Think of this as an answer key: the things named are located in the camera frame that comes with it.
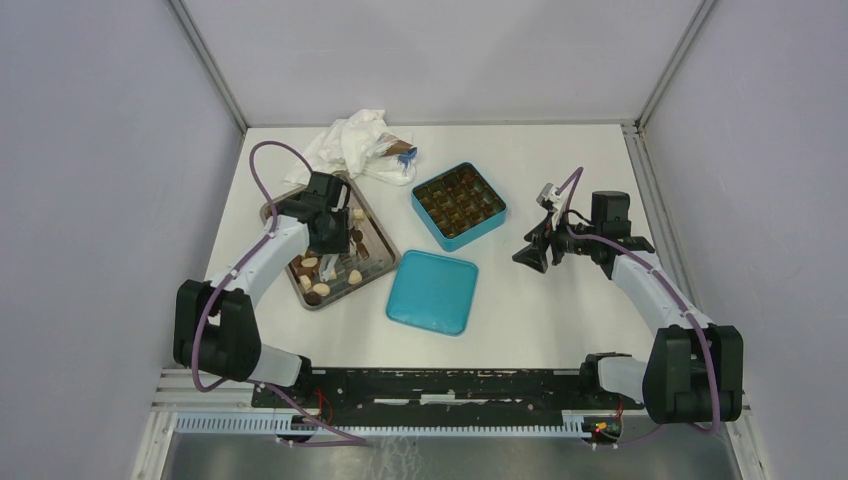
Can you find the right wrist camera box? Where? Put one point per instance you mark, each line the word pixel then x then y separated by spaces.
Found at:
pixel 551 199

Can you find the teal chocolate box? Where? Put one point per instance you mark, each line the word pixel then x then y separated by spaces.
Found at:
pixel 458 206

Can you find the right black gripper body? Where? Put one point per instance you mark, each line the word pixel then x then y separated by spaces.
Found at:
pixel 566 241

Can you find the white crumpled cloth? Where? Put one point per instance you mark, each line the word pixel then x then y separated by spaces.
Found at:
pixel 348 145

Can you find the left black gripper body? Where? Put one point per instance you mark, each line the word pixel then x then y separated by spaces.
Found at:
pixel 337 239

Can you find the stainless steel tray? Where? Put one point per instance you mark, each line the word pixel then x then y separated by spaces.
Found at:
pixel 371 251

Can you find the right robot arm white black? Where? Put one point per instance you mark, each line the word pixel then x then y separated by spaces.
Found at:
pixel 694 372

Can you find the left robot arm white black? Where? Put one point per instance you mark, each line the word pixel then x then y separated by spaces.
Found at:
pixel 216 329

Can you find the teal box lid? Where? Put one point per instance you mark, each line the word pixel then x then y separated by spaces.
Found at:
pixel 432 292

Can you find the metal serving tongs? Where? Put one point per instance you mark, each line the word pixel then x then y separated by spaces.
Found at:
pixel 327 271

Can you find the brown blue wrapper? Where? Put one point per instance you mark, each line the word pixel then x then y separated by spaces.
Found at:
pixel 390 146

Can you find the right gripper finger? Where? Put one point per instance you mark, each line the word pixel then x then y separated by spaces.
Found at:
pixel 540 232
pixel 533 257

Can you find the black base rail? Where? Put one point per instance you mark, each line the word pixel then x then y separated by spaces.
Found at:
pixel 359 397

